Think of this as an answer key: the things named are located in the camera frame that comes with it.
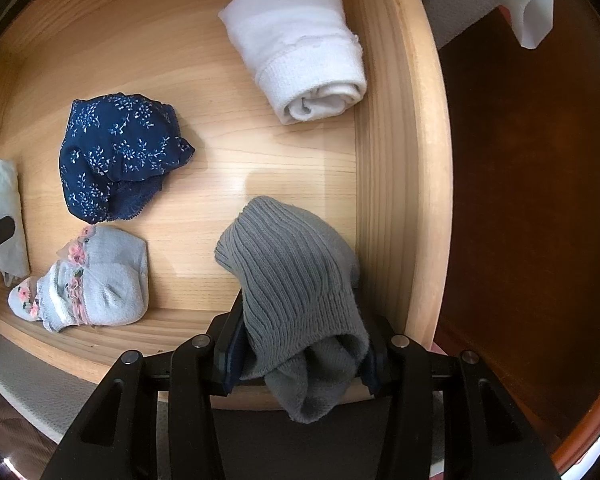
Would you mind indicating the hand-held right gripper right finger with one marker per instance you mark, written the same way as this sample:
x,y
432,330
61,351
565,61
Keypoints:
x,y
375,365

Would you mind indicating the wooden drawer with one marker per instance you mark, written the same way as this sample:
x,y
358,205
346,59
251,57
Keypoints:
x,y
205,175

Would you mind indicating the light blue floral sock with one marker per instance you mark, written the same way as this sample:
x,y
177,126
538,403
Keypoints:
x,y
110,280

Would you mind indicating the grey ribbed sock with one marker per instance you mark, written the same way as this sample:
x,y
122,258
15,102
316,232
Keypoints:
x,y
290,270

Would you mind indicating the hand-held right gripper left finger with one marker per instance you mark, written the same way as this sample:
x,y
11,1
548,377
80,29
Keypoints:
x,y
232,360

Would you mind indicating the pale grey sock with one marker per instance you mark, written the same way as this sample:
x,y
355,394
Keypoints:
x,y
5,195

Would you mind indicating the white sock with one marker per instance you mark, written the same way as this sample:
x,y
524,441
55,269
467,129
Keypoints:
x,y
290,45

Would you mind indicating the white cloth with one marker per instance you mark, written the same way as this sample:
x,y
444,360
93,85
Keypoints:
x,y
535,15

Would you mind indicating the grey garment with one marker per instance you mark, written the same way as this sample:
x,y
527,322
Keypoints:
x,y
455,0

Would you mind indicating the navy floral underwear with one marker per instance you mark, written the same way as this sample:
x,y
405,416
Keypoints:
x,y
110,150

